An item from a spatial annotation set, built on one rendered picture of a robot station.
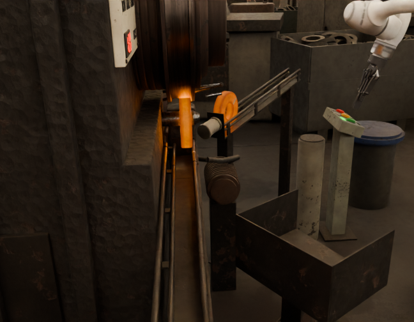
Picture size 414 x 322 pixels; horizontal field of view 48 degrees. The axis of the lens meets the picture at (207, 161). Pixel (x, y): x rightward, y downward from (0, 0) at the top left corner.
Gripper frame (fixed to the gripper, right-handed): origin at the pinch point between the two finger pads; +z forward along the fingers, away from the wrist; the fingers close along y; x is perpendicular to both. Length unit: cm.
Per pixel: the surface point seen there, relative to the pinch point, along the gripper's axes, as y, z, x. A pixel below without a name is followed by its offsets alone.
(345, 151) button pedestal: -2.0, 23.8, 5.6
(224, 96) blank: 17, 13, -59
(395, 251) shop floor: 14, 58, 42
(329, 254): 103, 23, -38
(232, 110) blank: 11, 19, -53
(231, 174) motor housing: 36, 36, -50
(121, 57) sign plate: 108, -7, -95
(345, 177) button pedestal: -1.9, 35.8, 11.6
